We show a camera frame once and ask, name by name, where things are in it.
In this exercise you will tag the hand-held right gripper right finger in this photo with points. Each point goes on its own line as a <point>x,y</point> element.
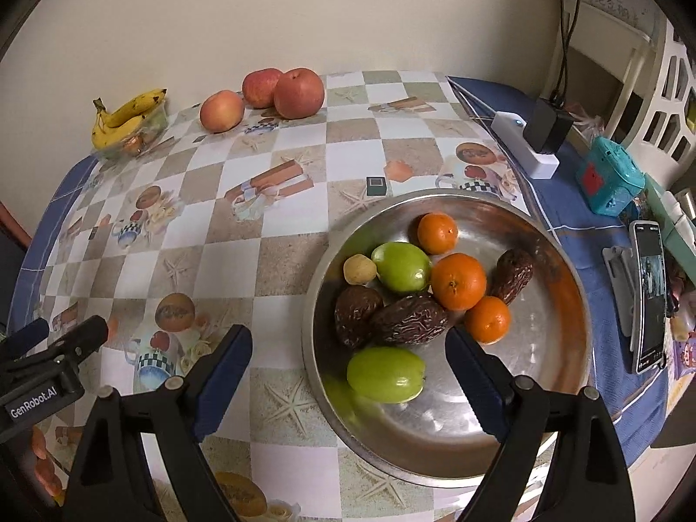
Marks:
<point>481,386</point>

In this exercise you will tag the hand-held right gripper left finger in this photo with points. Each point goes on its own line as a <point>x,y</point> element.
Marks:
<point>217,386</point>

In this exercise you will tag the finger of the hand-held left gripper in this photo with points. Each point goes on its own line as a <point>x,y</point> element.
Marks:
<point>81,337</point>
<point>27,334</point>

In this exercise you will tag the small mandarin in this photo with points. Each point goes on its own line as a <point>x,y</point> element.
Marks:
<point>488,319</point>
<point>438,232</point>

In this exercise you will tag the round metal bowl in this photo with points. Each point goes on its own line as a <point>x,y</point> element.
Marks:
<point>544,348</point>

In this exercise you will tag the dark brown avocado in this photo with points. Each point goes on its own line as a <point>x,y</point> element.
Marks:
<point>356,315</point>
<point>416,318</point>
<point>512,274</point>

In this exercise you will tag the large orange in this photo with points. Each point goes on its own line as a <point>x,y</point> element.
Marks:
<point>458,281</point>

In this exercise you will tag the small yellow longan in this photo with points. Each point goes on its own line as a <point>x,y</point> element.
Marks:
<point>359,269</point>

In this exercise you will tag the person's left hand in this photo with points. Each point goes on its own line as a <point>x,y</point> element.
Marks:
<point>41,446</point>

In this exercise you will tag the dark chair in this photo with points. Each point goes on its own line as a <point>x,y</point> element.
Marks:
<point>11,266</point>

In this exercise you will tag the checkered printed tablecloth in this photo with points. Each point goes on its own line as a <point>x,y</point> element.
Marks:
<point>283,217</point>

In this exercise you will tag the blue tablecloth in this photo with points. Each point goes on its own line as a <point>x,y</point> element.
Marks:
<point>587,228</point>

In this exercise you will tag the smartphone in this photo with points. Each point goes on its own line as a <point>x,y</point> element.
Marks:
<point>650,293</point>

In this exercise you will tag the clear plastic container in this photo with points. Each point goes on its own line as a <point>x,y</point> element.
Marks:
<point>147,136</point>

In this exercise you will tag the yellow banana bunch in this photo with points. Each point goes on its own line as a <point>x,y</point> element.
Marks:
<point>122,119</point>

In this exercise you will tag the white power strip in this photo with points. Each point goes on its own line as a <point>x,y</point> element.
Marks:
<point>538,166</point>

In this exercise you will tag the teal box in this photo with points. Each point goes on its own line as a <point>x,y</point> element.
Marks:
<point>609,179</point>

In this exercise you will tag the pale green box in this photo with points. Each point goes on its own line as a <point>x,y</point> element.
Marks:
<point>660,204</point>

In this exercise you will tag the pale pink apple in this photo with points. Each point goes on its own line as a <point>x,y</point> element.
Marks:
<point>222,111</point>

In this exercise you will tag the black charger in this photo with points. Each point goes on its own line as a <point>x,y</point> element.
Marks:
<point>549,128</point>

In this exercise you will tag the dark red apple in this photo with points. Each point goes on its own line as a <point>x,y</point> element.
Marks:
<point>260,87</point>

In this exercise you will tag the large red apple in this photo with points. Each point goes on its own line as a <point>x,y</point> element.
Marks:
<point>299,92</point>

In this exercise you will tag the white plastic rack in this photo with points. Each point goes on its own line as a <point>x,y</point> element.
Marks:
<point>671,98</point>

